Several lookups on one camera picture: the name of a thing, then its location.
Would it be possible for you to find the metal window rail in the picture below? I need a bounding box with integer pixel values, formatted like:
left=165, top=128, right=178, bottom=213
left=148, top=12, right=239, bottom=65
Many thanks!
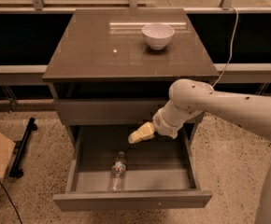
left=0, top=63, right=271, bottom=86

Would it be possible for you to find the open grey middle drawer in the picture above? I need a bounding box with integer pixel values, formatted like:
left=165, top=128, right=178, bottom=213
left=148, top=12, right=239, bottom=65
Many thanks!
left=53, top=124, right=212, bottom=211

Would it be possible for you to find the clear plastic water bottle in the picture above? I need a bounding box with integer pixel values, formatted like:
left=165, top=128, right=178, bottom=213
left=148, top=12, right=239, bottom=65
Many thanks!
left=109, top=151, right=127, bottom=192

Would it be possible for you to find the grey drawer cabinet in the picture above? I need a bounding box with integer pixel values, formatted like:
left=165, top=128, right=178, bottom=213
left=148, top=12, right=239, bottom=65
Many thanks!
left=41, top=7, right=221, bottom=212

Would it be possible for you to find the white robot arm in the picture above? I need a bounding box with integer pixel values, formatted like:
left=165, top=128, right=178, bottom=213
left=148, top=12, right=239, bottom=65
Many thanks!
left=128, top=79, right=271, bottom=224

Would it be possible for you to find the white ceramic bowl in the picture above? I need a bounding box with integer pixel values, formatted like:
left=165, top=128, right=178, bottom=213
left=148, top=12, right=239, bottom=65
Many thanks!
left=142, top=23, right=175, bottom=50

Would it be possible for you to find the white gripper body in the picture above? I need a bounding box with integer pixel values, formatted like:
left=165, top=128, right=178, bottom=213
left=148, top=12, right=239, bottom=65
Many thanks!
left=152, top=107, right=184, bottom=139

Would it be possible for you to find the white cable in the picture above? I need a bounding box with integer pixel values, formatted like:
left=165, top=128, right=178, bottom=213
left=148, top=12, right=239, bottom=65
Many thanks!
left=211, top=7, right=239, bottom=89

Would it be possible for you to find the black cable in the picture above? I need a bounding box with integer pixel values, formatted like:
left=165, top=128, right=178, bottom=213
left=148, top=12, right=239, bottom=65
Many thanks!
left=0, top=160, right=24, bottom=224

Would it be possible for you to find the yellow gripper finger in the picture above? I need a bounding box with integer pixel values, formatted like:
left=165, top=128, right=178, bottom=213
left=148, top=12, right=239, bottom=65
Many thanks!
left=128, top=122, right=155, bottom=144

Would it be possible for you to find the closed grey top drawer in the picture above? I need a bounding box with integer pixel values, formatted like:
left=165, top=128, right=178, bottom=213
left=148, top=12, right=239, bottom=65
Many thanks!
left=54, top=100, right=166, bottom=125

